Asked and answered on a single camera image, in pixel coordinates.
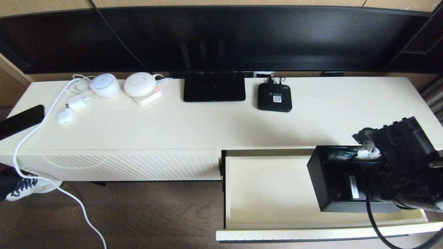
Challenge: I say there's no cream fluted drawer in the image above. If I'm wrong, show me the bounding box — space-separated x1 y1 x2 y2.
216 149 443 241

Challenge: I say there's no black organizer box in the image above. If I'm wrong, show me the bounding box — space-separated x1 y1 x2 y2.
307 145 402 212

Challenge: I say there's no white charger adapter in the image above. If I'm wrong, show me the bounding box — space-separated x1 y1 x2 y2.
67 95 88 111

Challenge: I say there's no black television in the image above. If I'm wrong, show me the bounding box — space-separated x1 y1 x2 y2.
0 5 435 74

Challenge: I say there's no small white round speaker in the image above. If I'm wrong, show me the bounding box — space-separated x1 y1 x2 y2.
90 73 120 98

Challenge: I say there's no thick white power cable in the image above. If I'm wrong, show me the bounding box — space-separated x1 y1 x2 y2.
12 78 107 249

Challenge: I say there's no green packet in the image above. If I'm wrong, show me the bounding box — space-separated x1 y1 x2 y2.
327 150 353 161

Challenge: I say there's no black side shelf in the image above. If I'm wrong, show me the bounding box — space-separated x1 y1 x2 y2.
386 2 443 74

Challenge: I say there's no white packet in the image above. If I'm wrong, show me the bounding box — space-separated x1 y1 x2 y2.
353 149 376 160

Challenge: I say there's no thin black hanging cable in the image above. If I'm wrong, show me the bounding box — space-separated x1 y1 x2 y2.
88 0 154 74

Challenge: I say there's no white cable with connector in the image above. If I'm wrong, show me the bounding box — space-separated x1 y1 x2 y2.
154 73 173 86

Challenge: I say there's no black smartphone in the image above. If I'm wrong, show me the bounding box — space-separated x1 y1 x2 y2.
0 104 46 141

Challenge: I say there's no black router with antennas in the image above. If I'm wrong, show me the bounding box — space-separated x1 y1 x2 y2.
179 39 246 102

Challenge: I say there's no cream fluted cabinet front panel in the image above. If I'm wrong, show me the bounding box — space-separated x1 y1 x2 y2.
114 148 222 181
0 149 115 181

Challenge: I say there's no white pink square base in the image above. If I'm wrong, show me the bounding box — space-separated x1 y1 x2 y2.
133 86 163 107

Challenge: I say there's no white sneaker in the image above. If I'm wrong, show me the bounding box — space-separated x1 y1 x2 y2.
5 176 63 202

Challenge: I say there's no black set-top box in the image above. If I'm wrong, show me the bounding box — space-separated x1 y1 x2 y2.
257 82 293 113

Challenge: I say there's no dark trouser leg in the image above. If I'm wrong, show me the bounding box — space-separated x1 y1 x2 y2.
0 169 21 201

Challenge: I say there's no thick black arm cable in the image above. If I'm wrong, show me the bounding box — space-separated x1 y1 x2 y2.
365 173 443 249

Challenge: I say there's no small white charger cube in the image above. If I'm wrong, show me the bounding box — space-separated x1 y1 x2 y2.
56 108 74 125

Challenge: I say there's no white round dome device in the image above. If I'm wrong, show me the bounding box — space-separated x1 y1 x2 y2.
123 72 157 98

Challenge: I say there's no thin white charging cable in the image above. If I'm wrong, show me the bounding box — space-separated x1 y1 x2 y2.
64 74 97 108

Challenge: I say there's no white ribbed cabinet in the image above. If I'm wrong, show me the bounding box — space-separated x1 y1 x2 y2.
0 76 443 182

